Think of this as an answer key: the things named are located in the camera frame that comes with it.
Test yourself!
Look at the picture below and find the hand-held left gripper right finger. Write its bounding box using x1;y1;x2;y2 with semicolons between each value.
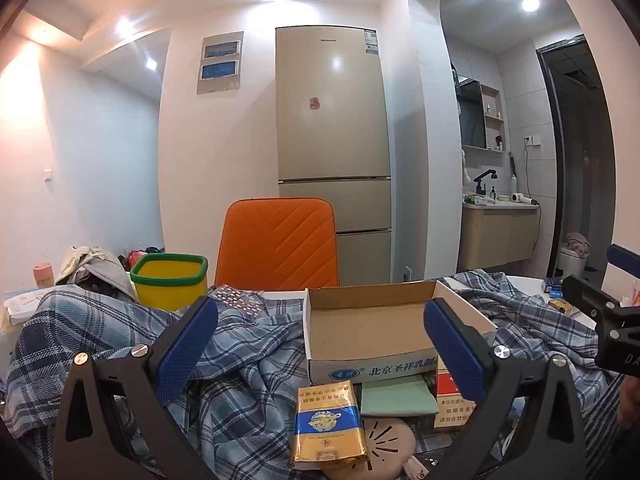
422;297;588;480

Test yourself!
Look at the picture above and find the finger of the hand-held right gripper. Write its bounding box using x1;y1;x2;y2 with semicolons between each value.
561;274;626;321
606;244;640;273

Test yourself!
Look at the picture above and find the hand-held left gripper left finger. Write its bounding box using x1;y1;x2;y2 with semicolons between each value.
52;296;221;480

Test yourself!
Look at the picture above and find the red and cream cigarette pack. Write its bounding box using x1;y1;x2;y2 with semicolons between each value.
432;367;478;431

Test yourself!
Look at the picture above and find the pale green pouch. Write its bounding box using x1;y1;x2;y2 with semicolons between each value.
359;379;441;417

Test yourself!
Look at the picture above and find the shallow cardboard box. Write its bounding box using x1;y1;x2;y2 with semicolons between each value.
303;280;499;386

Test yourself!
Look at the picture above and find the round beige vented disc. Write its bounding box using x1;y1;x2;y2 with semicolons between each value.
320;417;416;480

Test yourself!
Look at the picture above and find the gold and blue cigarette pack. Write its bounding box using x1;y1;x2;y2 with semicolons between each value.
291;385;368;471

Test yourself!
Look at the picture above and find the person's right hand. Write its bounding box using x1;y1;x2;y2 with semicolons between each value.
617;375;640;431

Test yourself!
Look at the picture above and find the white trash bin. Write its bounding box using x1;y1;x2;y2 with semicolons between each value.
556;232;591;281

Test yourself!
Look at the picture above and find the yellow bin with green rim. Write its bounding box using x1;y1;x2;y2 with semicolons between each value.
130;253;209;312

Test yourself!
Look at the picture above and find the floral patterned cloth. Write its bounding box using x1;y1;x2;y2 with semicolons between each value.
207;285;263;317

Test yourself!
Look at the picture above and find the blue plaid shirt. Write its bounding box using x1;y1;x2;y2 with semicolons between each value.
5;269;626;480

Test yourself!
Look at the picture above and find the grey cloth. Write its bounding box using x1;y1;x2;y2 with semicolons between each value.
82;255;133;301

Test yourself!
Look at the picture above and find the beige vanity cabinet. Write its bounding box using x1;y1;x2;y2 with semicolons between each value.
457;202;541;276

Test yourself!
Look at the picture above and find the black framed glass door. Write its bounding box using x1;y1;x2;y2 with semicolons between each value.
536;35;617;281

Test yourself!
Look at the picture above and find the orange chair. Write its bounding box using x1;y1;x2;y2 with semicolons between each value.
214;198;340;291

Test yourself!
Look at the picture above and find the beige cloth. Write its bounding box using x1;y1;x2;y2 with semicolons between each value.
55;245;108;283

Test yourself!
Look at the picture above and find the black faucet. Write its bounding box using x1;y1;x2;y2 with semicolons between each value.
473;170;498;197

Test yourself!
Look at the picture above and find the white printed box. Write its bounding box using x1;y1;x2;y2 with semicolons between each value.
2;291;56;325

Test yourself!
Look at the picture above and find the wooden niche shelf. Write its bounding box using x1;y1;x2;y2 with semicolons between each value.
481;84;502;151

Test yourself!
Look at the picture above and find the bathroom mirror cabinet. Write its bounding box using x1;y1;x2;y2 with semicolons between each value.
457;77;487;150

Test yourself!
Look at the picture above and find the beige three-door refrigerator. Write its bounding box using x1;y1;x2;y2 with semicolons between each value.
275;25;393;286

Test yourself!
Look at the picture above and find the black hair dryer cable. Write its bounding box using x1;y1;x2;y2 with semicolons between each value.
522;140;542;253

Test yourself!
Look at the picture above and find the wall panel with blue pictures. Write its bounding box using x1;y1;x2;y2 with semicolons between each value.
195;31;244;96

